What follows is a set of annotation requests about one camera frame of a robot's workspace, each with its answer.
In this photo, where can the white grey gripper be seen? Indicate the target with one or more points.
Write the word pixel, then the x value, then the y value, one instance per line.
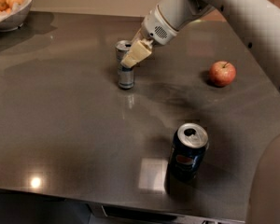
pixel 158 26

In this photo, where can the silver blue Red Bull can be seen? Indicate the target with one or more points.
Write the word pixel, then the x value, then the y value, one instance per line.
pixel 126 75

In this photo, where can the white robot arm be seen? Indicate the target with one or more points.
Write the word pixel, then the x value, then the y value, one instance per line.
pixel 256 22

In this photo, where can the blue Pepsi can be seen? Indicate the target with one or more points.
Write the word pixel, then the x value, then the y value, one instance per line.
pixel 190 143

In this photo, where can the red apple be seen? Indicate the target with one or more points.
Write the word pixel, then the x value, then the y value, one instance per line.
pixel 222 73

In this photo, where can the white fruit bowl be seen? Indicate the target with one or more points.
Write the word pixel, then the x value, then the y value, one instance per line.
pixel 13 18

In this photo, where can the orange fruit middle bowl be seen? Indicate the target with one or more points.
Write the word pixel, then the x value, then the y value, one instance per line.
pixel 11 3

